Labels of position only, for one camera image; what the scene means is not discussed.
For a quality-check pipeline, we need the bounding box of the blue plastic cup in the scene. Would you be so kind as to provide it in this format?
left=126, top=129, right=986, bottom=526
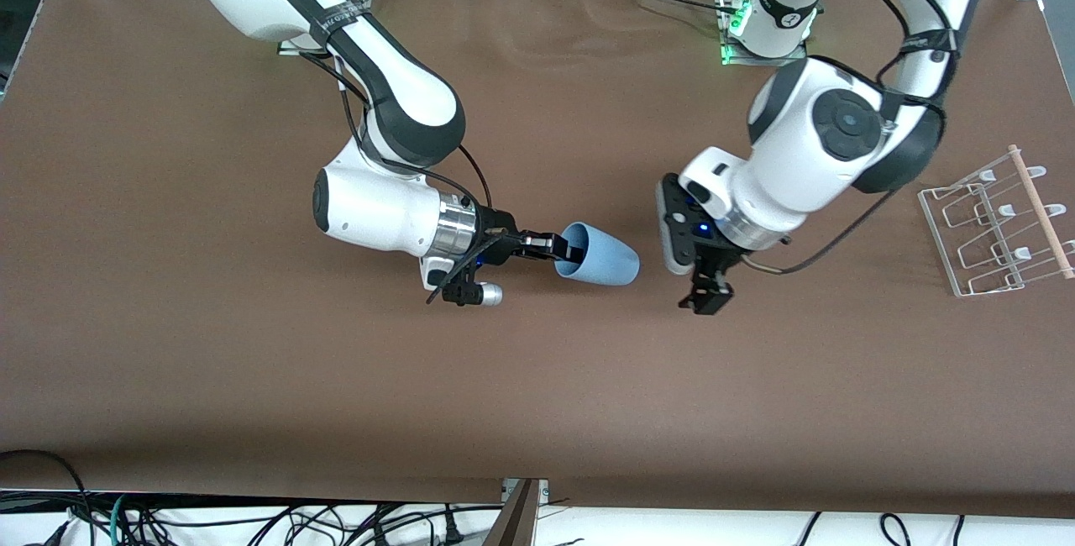
left=554, top=221, right=642, bottom=288

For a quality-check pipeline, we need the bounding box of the wooden rack rod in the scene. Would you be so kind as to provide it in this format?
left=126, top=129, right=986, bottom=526
left=1007, top=144, right=1075, bottom=281

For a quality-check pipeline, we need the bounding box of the brown table cover sheet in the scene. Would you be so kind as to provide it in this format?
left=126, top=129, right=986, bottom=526
left=0, top=0, right=1075, bottom=522

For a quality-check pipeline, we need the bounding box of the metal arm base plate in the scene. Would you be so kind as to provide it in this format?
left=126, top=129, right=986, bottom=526
left=276, top=0, right=375, bottom=57
left=718, top=0, right=810, bottom=68

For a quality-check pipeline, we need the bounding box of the small metal bracket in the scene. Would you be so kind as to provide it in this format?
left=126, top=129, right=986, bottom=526
left=501, top=478, right=550, bottom=507

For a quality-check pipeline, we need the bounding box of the white wire cup rack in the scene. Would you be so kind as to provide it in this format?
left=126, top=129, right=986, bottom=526
left=917, top=145, right=1075, bottom=299

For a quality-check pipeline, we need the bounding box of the thick black cable loop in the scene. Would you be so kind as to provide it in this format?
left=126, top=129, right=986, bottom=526
left=0, top=449, right=96, bottom=546

